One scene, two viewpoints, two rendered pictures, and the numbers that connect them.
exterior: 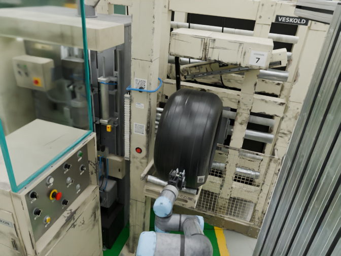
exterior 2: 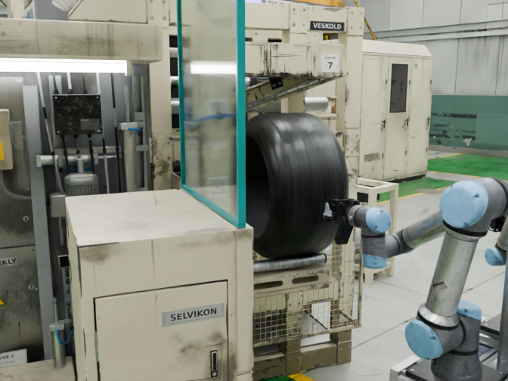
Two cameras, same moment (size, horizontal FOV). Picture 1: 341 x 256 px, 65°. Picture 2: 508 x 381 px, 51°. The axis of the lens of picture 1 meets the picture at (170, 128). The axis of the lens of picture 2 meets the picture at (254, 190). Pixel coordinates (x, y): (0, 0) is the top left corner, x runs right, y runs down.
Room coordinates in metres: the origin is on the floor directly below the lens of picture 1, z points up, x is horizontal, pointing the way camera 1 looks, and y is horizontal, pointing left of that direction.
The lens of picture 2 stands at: (-0.20, 1.29, 1.59)
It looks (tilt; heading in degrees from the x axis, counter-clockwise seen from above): 11 degrees down; 323
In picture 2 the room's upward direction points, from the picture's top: straight up
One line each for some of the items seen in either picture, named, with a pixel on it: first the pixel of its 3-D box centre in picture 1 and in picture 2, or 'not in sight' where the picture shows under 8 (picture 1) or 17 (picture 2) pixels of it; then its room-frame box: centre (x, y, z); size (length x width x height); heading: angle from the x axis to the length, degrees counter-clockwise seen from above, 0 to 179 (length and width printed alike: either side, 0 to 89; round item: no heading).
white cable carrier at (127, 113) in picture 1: (129, 127); not in sight; (1.54, 0.27, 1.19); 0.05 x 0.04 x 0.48; 165
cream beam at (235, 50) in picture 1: (220, 47); (271, 61); (1.75, -0.27, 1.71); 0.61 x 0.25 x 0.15; 75
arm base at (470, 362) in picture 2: not in sight; (456, 357); (0.65, -0.13, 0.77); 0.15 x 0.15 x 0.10
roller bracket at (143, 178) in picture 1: (152, 165); not in sight; (1.54, 0.10, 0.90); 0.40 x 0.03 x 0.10; 165
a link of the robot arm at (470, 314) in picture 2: not in sight; (458, 322); (0.65, -0.13, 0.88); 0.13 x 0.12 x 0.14; 90
